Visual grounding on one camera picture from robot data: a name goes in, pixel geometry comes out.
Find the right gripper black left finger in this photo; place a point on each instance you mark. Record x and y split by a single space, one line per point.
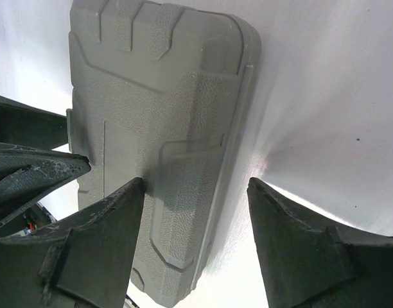
83 260

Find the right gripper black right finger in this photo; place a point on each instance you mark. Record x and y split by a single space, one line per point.
309 260

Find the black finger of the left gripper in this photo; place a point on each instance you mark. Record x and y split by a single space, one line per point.
32 127
27 175

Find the grey plastic tool case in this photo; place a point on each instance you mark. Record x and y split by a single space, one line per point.
160 92

